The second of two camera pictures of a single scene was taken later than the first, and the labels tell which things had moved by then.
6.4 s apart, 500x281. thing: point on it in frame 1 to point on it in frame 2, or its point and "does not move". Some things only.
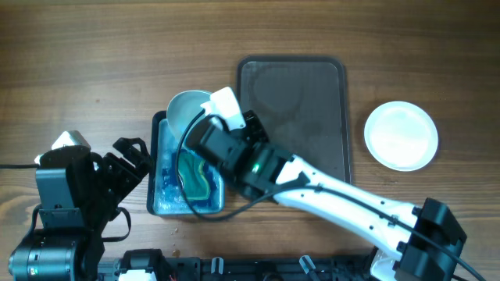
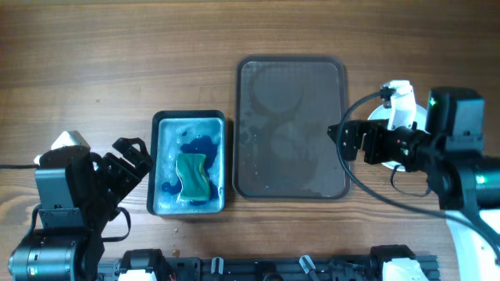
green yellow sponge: (195, 186) does not move
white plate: (182, 109) to (383, 113)
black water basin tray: (165, 194) does not move
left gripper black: (129, 176) does not move
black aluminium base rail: (216, 268) does not move
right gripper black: (255, 125) to (376, 134)
